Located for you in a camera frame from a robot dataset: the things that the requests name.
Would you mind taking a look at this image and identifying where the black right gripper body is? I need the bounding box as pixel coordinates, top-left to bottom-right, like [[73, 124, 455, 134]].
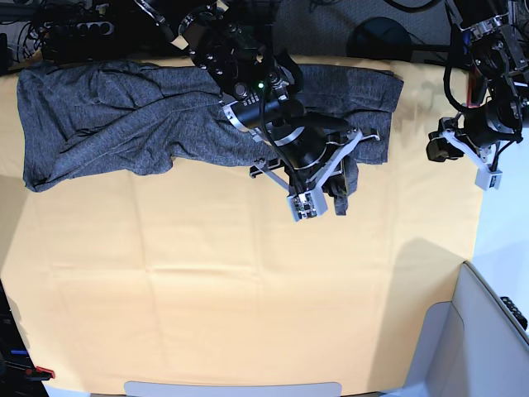
[[250, 119, 380, 194]]

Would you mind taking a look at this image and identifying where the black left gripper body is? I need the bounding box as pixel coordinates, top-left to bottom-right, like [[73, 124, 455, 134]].
[[428, 113, 522, 171]]

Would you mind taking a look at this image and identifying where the grey long-sleeve shirt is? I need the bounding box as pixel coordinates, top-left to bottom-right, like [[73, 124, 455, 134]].
[[17, 60, 403, 193]]

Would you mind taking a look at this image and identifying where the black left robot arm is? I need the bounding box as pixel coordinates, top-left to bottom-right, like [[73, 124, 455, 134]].
[[426, 1, 528, 171]]

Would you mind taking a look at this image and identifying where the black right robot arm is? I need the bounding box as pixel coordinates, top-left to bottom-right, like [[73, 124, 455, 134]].
[[136, 1, 367, 199]]

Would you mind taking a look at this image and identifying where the red black clamp right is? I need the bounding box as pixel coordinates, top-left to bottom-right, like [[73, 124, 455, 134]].
[[466, 75, 487, 108]]

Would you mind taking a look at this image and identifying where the red black clamp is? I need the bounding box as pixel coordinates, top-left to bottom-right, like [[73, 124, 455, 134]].
[[466, 75, 487, 108], [24, 366, 55, 381]]

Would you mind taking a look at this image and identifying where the dark round chair base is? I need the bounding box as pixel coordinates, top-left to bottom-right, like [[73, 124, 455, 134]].
[[346, 17, 413, 61]]

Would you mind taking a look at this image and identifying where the yellow table cloth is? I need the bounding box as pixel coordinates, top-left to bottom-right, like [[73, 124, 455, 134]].
[[1, 58, 483, 395]]

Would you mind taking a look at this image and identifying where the black remote control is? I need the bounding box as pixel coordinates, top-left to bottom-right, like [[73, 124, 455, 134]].
[[500, 296, 528, 331]]

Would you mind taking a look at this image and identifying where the white storage bin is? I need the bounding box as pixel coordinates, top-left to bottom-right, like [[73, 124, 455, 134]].
[[401, 262, 528, 396]]

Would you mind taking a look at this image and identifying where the white power strip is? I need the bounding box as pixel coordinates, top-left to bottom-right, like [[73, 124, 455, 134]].
[[64, 21, 115, 36]]

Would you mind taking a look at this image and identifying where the grey plate at front edge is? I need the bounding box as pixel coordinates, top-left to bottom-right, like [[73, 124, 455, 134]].
[[124, 381, 342, 397]]

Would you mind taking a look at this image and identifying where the red black clamp left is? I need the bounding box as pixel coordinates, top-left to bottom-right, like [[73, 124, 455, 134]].
[[24, 366, 55, 381]]

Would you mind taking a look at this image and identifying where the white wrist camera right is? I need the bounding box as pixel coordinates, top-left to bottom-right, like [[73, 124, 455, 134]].
[[287, 189, 328, 222]]

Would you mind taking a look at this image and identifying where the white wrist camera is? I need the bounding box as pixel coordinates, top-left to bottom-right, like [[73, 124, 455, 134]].
[[475, 167, 503, 191], [287, 189, 328, 222]]

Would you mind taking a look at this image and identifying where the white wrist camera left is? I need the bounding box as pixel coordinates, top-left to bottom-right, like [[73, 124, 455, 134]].
[[475, 167, 503, 191]]

